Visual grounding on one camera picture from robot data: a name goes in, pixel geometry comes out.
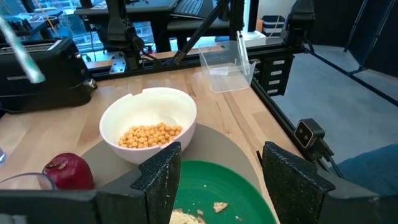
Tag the black keyboard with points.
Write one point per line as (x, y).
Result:
(192, 7)

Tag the blue fabric object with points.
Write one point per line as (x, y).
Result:
(373, 171)

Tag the black toaster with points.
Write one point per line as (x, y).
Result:
(46, 87)

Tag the black table-level camera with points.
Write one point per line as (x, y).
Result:
(308, 133)

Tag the toast slice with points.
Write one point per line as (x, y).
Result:
(183, 219)

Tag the grey round placemat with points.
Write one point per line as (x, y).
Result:
(217, 146)

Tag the yellow cereal balls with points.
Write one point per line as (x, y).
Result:
(149, 137)

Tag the green plate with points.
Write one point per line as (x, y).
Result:
(217, 186)

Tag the red apple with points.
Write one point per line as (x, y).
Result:
(71, 174)

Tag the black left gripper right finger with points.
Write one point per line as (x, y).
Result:
(292, 186)

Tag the white bowl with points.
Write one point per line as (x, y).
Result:
(149, 105)

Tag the white blue storage boxes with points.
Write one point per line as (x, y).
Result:
(273, 26)

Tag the black drawer unit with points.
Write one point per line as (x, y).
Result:
(267, 87)

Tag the black desk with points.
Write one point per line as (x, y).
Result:
(140, 14)

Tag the toast crumb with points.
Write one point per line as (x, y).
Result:
(220, 207)

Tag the black aluminium table frame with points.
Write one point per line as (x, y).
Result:
(161, 66)

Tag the clear plastic container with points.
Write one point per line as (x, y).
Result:
(227, 74)

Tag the black room divider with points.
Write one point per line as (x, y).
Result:
(379, 37)

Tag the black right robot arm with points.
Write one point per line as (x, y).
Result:
(121, 28)

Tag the silver corner bracket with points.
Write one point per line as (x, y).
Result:
(117, 63)

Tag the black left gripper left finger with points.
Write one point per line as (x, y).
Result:
(161, 180)

